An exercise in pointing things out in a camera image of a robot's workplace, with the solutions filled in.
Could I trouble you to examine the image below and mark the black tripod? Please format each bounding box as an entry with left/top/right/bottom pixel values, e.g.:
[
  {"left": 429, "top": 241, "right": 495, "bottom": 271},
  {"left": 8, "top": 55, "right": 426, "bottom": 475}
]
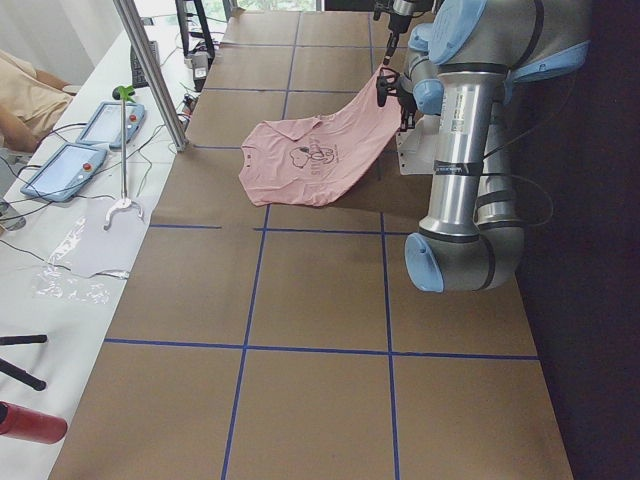
[{"left": 1, "top": 334, "right": 48, "bottom": 392}]

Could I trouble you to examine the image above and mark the red bottle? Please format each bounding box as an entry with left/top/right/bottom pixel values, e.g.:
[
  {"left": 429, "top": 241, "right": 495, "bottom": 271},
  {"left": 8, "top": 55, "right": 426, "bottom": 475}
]
[{"left": 1, "top": 401, "right": 68, "bottom": 444}]

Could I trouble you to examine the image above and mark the clear plastic bag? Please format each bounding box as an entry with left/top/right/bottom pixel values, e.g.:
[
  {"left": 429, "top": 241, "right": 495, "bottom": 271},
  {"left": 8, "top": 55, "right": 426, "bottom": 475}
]
[{"left": 31, "top": 216, "right": 130, "bottom": 305}]

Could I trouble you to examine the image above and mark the far teach pendant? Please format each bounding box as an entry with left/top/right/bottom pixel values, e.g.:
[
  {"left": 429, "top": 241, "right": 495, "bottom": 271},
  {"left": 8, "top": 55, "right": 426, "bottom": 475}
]
[{"left": 76, "top": 101, "right": 146, "bottom": 149}]

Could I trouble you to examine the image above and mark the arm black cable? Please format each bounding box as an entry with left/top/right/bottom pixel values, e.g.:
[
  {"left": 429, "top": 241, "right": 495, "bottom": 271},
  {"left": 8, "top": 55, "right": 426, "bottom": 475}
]
[{"left": 477, "top": 84, "right": 591, "bottom": 229}]

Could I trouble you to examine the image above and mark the pink Snoopy t-shirt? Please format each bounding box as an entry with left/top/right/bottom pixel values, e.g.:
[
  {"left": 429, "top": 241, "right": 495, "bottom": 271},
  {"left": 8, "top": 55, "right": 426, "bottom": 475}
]
[{"left": 239, "top": 75, "right": 401, "bottom": 207}]

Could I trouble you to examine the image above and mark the teach pendant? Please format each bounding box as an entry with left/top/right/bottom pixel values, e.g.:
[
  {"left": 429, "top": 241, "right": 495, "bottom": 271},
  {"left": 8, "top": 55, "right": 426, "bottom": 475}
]
[
  {"left": 76, "top": 101, "right": 146, "bottom": 149},
  {"left": 20, "top": 143, "right": 107, "bottom": 202}
]

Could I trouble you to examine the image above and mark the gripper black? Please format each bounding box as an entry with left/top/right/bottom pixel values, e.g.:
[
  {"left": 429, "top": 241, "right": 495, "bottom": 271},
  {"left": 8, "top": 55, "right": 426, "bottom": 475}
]
[
  {"left": 373, "top": 0, "right": 413, "bottom": 66},
  {"left": 376, "top": 68, "right": 415, "bottom": 131}
]

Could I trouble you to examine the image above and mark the reacher grabber tool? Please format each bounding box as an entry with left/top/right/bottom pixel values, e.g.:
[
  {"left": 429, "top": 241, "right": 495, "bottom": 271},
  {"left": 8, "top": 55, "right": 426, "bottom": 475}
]
[{"left": 103, "top": 85, "right": 144, "bottom": 231}]

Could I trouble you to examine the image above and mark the aluminium frame post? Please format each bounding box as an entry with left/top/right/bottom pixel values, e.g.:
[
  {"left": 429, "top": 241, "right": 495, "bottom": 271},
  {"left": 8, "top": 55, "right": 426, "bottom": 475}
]
[{"left": 113, "top": 0, "right": 188, "bottom": 152}]

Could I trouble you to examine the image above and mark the black stand frame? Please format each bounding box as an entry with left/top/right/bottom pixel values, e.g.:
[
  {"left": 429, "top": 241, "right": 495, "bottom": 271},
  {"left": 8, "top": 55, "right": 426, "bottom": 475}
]
[{"left": 174, "top": 0, "right": 217, "bottom": 60}]

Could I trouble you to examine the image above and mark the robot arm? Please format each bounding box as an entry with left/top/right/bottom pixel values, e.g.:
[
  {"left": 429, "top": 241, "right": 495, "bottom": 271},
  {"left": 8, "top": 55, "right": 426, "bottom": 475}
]
[
  {"left": 373, "top": 0, "right": 416, "bottom": 66},
  {"left": 374, "top": 1, "right": 592, "bottom": 292}
]

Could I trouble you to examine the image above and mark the seated person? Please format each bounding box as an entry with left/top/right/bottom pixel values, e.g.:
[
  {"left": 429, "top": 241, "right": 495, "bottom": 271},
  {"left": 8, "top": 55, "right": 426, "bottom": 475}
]
[{"left": 1, "top": 50, "right": 73, "bottom": 153}]

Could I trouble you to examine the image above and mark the black keyboard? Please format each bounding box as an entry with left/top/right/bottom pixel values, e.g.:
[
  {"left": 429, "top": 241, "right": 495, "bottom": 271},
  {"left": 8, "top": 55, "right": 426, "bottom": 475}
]
[{"left": 129, "top": 40, "right": 161, "bottom": 89}]

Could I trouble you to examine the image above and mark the near teach pendant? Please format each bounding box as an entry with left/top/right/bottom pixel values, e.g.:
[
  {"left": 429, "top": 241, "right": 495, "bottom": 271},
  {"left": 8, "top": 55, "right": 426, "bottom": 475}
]
[{"left": 20, "top": 143, "right": 107, "bottom": 202}]

